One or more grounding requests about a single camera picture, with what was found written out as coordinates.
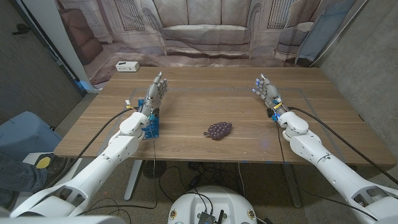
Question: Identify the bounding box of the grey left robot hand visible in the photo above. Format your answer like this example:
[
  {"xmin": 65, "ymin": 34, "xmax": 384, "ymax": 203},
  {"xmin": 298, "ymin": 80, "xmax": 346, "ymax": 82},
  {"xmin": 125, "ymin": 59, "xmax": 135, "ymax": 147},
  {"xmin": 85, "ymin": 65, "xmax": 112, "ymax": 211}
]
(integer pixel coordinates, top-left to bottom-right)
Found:
[{"xmin": 139, "ymin": 71, "xmax": 169, "ymax": 116}]

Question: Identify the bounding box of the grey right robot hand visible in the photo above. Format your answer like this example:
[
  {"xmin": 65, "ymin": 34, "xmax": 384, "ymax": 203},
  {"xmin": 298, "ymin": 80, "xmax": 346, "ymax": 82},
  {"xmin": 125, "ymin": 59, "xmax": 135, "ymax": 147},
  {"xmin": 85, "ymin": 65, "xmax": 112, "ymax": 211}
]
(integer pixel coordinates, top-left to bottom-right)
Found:
[{"xmin": 251, "ymin": 73, "xmax": 287, "ymax": 117}]

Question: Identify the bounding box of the blue gel pad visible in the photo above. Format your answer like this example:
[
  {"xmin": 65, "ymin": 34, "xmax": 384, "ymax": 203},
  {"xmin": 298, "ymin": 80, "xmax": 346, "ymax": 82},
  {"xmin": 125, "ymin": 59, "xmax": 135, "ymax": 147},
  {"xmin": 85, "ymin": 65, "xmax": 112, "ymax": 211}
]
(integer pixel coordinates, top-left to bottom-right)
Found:
[{"xmin": 137, "ymin": 98, "xmax": 160, "ymax": 139}]

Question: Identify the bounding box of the purple toy grape bunch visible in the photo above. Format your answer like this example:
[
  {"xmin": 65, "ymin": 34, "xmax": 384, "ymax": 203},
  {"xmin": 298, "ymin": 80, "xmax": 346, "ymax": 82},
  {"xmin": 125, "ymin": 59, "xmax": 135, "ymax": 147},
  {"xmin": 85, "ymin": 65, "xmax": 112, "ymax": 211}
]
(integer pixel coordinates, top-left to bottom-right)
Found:
[{"xmin": 203, "ymin": 121, "xmax": 233, "ymax": 141}]

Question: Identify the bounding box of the white power strip box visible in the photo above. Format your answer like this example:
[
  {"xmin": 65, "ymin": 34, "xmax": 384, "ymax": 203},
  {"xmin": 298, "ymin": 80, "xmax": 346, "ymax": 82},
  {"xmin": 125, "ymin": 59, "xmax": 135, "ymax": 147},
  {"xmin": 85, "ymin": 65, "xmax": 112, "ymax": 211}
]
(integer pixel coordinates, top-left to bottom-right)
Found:
[{"xmin": 115, "ymin": 60, "xmax": 141, "ymax": 73}]

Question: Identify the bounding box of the black round floor fan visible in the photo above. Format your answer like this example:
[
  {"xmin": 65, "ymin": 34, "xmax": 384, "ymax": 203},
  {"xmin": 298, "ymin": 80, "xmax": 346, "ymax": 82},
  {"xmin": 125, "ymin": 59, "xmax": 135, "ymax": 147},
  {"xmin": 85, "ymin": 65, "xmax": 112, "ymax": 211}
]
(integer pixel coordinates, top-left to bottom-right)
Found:
[{"xmin": 142, "ymin": 160, "xmax": 168, "ymax": 180}]

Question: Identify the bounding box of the printed sofa room backdrop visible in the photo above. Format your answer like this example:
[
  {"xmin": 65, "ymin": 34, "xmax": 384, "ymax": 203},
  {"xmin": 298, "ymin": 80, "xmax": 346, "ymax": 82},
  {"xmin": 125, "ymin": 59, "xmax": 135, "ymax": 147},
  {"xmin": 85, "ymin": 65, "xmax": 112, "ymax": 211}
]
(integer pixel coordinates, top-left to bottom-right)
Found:
[{"xmin": 55, "ymin": 0, "xmax": 358, "ymax": 86}]

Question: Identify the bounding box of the white table leg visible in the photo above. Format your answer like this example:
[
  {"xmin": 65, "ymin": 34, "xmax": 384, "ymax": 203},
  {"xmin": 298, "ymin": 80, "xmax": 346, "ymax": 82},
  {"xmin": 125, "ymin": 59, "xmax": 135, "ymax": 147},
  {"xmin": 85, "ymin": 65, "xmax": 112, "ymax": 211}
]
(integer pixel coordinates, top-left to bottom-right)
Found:
[{"xmin": 124, "ymin": 160, "xmax": 143, "ymax": 201}]

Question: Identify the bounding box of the grey table leg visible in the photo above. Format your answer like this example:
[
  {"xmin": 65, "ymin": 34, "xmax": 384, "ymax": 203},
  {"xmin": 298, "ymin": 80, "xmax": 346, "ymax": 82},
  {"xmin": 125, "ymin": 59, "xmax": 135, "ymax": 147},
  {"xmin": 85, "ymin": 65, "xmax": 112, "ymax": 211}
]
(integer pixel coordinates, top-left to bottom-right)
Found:
[{"xmin": 282, "ymin": 164, "xmax": 303, "ymax": 208}]

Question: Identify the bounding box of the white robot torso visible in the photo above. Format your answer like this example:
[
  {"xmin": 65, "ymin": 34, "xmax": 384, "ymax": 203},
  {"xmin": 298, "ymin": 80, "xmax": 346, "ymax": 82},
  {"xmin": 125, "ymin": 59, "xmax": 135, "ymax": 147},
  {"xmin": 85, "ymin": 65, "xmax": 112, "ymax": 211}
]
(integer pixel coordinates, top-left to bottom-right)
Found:
[{"xmin": 167, "ymin": 185, "xmax": 258, "ymax": 224}]

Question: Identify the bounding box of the white upright panel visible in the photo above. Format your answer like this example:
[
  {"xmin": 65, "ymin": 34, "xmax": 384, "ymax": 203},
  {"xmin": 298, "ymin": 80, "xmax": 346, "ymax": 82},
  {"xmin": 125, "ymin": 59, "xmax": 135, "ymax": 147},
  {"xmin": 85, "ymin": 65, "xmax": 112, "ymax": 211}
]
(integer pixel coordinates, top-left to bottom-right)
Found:
[{"xmin": 21, "ymin": 0, "xmax": 102, "ymax": 94}]

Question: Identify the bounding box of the dark shoe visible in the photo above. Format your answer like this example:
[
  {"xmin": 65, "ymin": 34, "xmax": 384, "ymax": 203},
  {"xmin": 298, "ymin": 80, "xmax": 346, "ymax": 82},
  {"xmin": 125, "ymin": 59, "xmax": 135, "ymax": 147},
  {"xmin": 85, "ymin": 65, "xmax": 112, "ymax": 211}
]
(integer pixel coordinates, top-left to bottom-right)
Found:
[{"xmin": 43, "ymin": 154, "xmax": 75, "ymax": 187}]

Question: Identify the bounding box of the yellow topped box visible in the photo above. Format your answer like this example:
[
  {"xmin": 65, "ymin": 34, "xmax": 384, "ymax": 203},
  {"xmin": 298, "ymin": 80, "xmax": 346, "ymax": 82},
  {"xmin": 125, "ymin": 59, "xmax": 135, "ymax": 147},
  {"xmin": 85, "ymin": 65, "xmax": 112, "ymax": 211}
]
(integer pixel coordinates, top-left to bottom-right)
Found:
[{"xmin": 34, "ymin": 156, "xmax": 52, "ymax": 170}]

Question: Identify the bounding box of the blue-grey plastic bin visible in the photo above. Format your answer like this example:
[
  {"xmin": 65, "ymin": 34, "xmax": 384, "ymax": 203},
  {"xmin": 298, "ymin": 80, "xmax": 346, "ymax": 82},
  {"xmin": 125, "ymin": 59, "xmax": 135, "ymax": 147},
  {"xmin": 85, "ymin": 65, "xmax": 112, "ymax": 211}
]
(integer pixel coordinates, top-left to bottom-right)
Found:
[{"xmin": 0, "ymin": 111, "xmax": 63, "ymax": 162}]

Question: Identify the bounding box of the black antenna module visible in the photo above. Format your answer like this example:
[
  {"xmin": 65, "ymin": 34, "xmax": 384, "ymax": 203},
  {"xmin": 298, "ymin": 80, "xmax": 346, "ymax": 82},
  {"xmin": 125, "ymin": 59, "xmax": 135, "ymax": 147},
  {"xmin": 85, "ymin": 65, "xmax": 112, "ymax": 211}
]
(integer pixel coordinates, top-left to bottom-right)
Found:
[{"xmin": 197, "ymin": 210, "xmax": 224, "ymax": 224}]

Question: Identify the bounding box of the person leg in jeans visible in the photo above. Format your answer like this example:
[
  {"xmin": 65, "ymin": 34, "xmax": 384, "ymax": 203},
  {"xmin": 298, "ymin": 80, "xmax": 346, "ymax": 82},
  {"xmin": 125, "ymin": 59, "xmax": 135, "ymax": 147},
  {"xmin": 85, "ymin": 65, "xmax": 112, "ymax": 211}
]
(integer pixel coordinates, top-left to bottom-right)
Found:
[{"xmin": 0, "ymin": 152, "xmax": 47, "ymax": 208}]

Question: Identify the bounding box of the white floor platform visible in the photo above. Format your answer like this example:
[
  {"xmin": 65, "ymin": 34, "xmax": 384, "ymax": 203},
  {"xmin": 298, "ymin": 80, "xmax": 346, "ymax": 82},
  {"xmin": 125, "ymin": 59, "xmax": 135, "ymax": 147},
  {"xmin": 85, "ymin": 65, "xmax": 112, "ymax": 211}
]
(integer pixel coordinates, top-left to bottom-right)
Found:
[{"xmin": 12, "ymin": 151, "xmax": 83, "ymax": 206}]

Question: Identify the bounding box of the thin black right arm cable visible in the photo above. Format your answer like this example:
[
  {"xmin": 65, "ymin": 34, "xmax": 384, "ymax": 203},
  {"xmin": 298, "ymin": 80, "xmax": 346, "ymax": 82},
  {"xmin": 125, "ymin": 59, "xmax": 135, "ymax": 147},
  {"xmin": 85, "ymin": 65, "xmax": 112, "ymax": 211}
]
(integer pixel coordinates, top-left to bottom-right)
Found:
[{"xmin": 275, "ymin": 119, "xmax": 379, "ymax": 222}]

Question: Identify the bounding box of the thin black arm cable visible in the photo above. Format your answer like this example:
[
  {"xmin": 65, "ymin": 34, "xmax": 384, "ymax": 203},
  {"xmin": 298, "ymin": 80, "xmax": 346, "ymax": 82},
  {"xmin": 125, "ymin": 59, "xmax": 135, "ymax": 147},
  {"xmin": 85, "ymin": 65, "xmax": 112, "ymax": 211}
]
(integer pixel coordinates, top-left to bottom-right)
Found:
[
  {"xmin": 76, "ymin": 118, "xmax": 158, "ymax": 216},
  {"xmin": 275, "ymin": 119, "xmax": 379, "ymax": 222}
]

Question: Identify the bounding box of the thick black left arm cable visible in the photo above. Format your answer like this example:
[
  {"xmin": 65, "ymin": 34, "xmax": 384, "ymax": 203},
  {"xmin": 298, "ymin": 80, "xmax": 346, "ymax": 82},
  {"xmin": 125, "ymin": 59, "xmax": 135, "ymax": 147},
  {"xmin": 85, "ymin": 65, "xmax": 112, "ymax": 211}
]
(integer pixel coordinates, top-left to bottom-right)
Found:
[{"xmin": 74, "ymin": 105, "xmax": 137, "ymax": 166}]

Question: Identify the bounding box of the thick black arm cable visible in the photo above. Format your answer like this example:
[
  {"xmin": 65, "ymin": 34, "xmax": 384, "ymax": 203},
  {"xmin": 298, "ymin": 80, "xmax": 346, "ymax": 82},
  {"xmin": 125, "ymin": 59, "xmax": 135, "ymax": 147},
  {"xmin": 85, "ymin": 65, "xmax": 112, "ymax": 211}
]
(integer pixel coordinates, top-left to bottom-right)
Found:
[
  {"xmin": 74, "ymin": 105, "xmax": 137, "ymax": 166},
  {"xmin": 286, "ymin": 106, "xmax": 398, "ymax": 186}
]

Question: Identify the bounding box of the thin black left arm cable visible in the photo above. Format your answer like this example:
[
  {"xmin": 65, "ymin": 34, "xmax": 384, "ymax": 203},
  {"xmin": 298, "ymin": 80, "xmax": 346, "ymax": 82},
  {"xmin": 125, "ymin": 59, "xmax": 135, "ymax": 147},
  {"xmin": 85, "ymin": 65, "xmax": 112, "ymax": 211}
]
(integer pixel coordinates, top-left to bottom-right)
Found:
[{"xmin": 76, "ymin": 118, "xmax": 158, "ymax": 216}]

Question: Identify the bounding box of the white floor cable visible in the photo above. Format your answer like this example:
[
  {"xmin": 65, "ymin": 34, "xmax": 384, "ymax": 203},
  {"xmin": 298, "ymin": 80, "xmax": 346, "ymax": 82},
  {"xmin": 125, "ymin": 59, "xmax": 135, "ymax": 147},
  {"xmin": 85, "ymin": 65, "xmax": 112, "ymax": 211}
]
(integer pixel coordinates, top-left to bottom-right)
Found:
[{"xmin": 238, "ymin": 162, "xmax": 247, "ymax": 197}]

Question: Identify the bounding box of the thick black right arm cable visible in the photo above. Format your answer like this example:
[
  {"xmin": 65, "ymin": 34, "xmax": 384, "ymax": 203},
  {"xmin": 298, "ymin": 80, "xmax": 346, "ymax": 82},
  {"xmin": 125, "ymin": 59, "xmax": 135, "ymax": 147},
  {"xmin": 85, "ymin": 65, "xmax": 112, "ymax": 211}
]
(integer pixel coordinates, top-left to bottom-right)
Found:
[{"xmin": 286, "ymin": 106, "xmax": 398, "ymax": 186}]

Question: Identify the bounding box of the black floor cable loop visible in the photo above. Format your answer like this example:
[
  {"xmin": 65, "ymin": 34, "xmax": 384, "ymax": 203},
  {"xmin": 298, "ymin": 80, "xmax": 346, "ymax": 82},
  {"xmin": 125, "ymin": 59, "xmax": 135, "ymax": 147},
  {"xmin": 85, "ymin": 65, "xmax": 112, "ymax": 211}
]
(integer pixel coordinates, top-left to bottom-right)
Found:
[{"xmin": 157, "ymin": 166, "xmax": 206, "ymax": 203}]

